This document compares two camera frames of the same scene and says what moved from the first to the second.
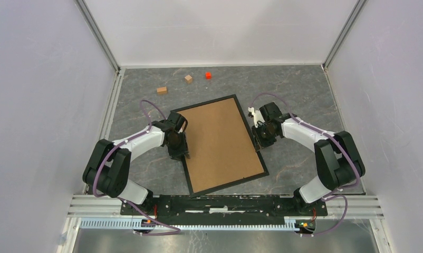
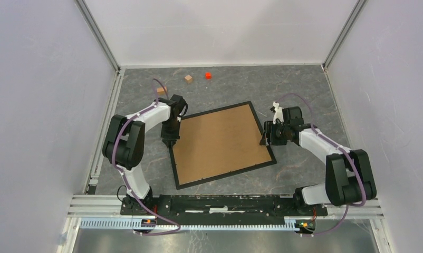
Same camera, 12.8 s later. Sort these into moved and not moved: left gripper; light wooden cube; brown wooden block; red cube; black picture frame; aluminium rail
Moved: black picture frame; left gripper
Not moved: brown wooden block; red cube; aluminium rail; light wooden cube
